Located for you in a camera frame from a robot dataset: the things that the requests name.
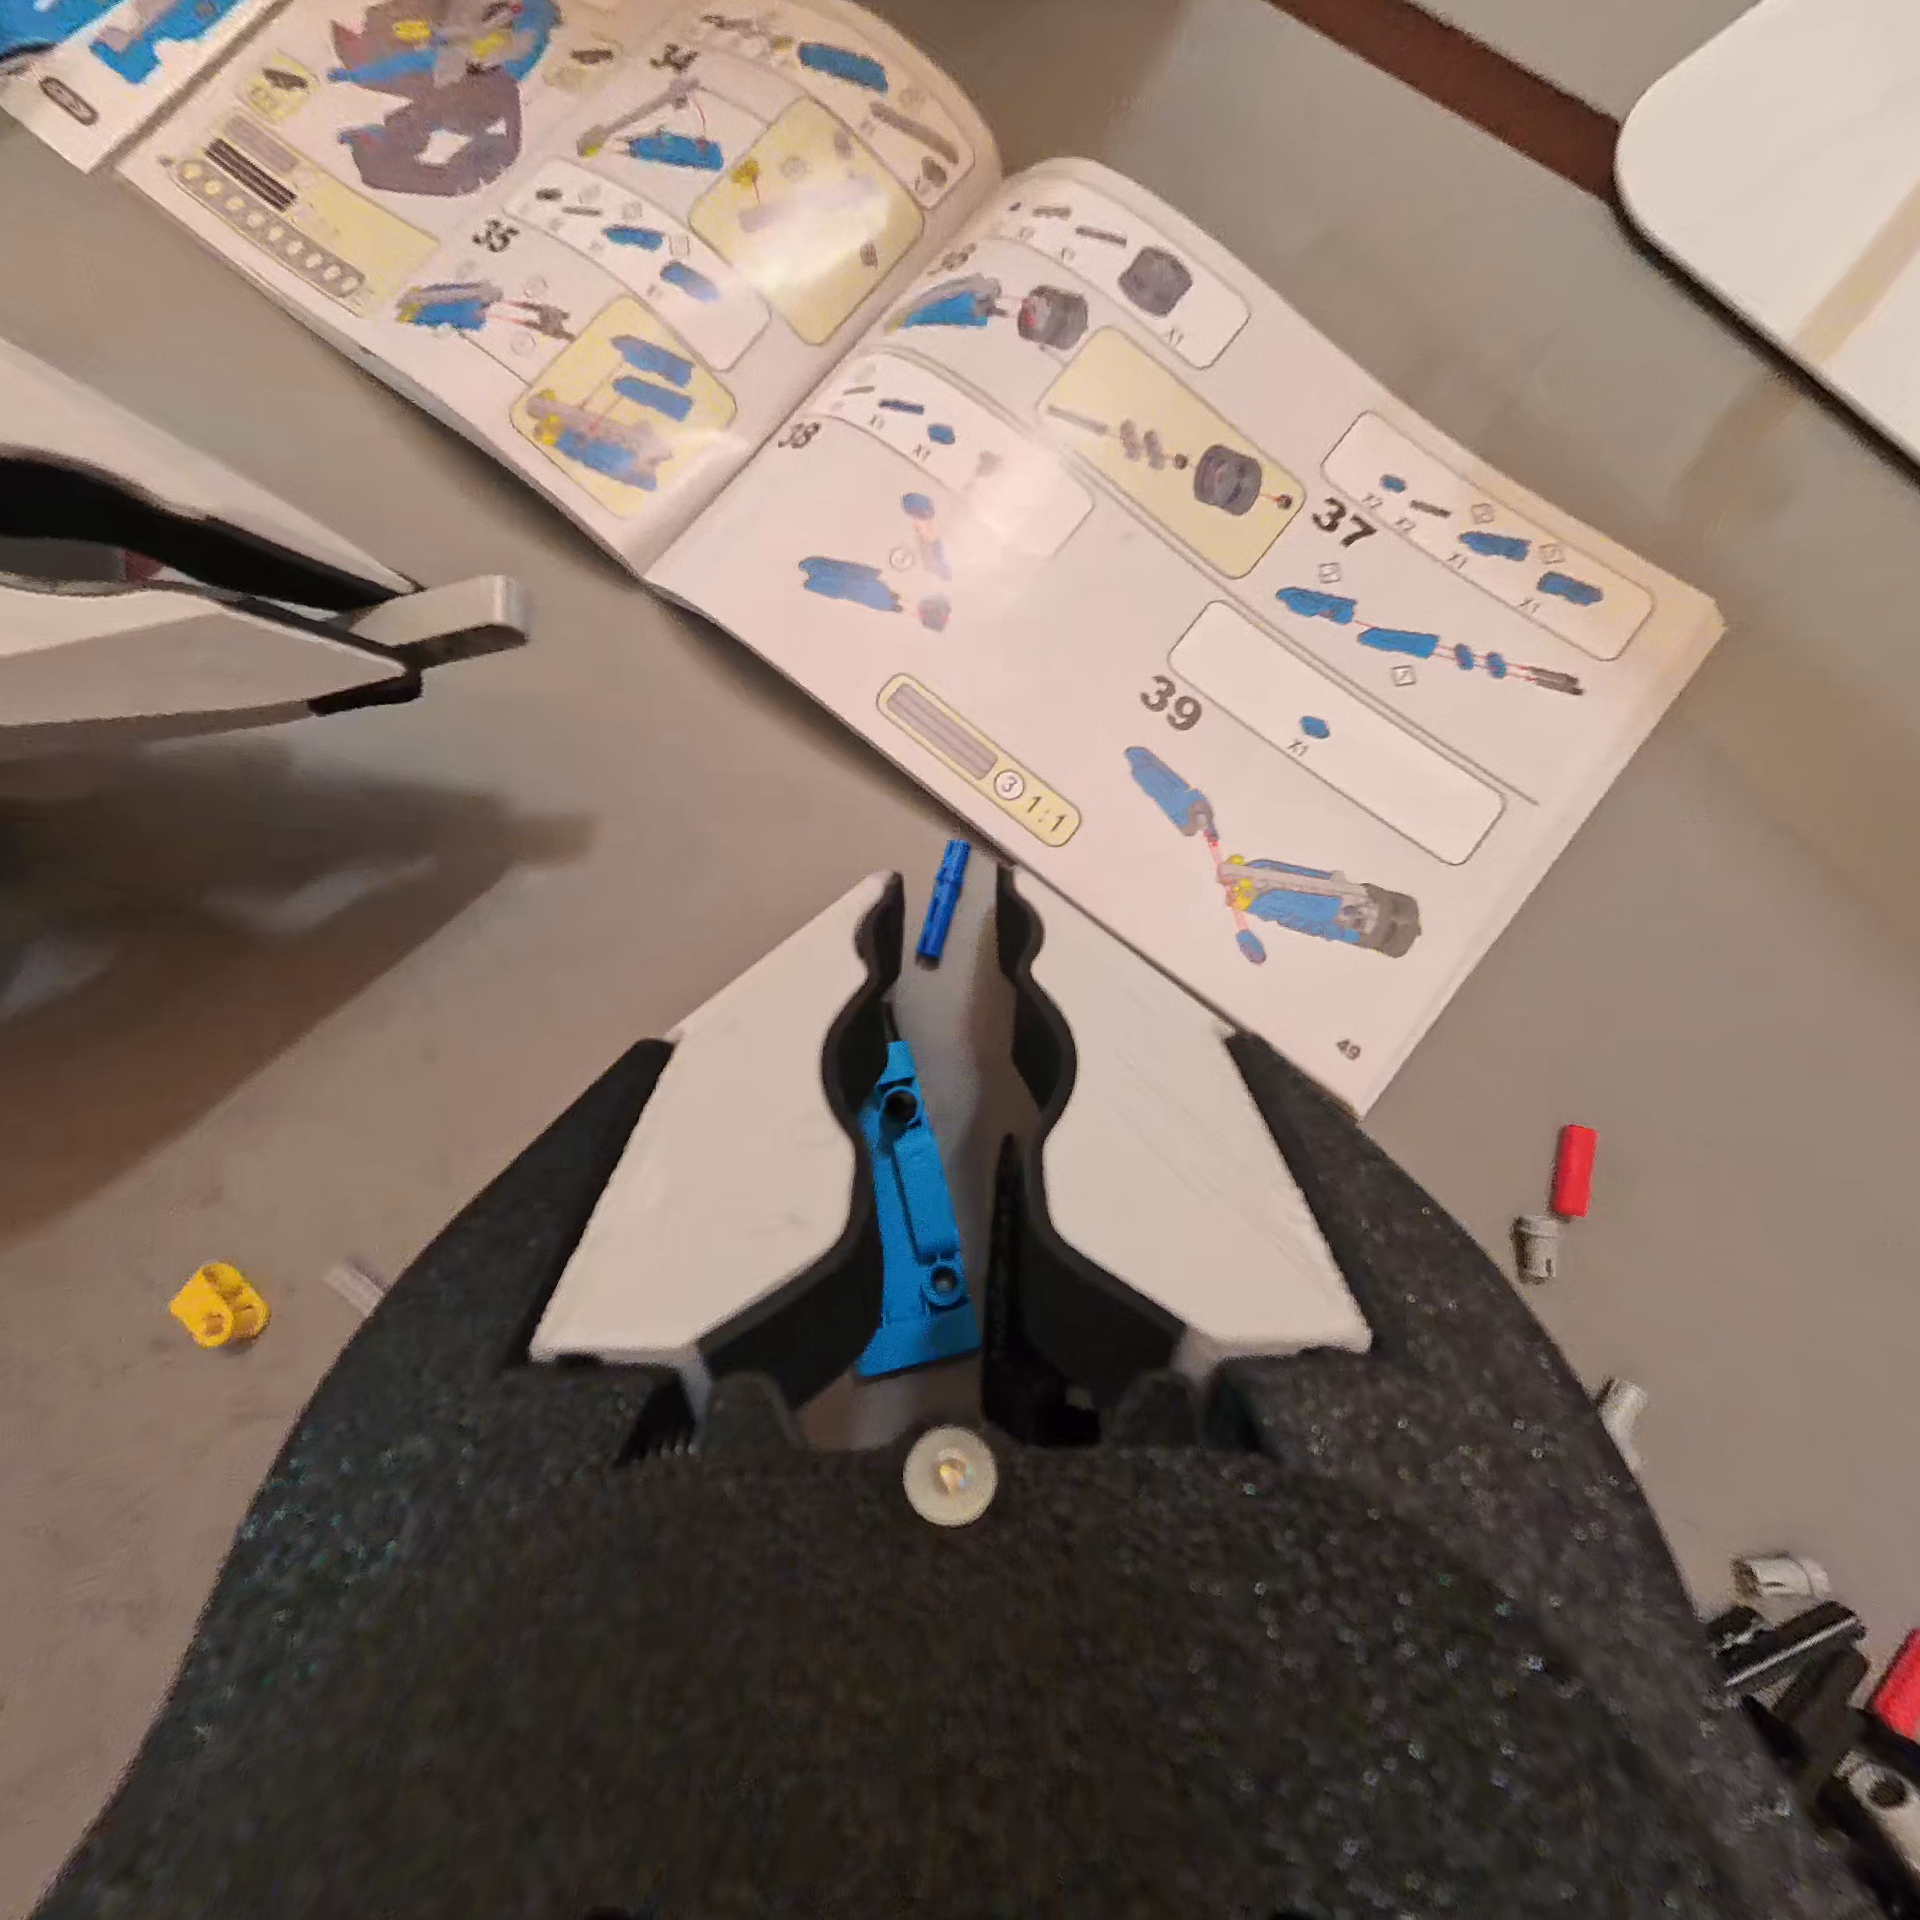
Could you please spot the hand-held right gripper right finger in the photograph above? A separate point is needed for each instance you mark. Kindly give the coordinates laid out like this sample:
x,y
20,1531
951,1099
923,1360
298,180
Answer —
x,y
1199,1201

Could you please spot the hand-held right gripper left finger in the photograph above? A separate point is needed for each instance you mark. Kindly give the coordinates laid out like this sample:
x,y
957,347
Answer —
x,y
691,1201

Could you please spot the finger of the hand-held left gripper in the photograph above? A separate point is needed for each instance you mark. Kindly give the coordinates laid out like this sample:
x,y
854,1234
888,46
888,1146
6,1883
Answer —
x,y
153,453
153,662

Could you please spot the blue block piece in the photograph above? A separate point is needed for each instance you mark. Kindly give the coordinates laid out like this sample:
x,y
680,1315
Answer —
x,y
917,1230

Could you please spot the grey beam piece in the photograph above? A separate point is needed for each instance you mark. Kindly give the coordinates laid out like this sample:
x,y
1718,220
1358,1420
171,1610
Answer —
x,y
466,618

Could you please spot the blue pin piece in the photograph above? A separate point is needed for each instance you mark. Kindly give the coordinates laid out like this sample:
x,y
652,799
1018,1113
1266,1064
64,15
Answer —
x,y
943,901

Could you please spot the pile of building block pieces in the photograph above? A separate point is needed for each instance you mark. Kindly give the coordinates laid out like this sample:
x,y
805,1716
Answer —
x,y
1800,1680

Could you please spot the grey desk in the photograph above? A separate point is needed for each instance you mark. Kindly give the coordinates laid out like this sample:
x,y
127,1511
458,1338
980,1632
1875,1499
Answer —
x,y
453,931

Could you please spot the grey pin piece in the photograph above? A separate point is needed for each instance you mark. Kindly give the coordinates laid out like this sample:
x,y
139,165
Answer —
x,y
1537,1248

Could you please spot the short grey axle piece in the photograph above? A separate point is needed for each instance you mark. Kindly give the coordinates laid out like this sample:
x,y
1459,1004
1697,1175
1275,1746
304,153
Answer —
x,y
357,1284

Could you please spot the red pin piece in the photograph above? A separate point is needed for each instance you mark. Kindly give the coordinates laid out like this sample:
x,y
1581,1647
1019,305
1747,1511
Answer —
x,y
1574,1169

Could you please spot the blue white printed sheet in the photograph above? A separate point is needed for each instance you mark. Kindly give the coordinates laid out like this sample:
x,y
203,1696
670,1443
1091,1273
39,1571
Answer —
x,y
90,60

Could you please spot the small yellow connector piece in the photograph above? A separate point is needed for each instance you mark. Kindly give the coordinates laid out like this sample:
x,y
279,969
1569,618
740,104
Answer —
x,y
220,1301

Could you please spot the instruction booklet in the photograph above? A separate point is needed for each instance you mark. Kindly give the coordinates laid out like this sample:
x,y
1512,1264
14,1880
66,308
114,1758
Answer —
x,y
1124,599

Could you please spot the white laptop stand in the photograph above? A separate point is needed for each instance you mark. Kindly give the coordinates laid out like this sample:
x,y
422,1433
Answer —
x,y
1786,194

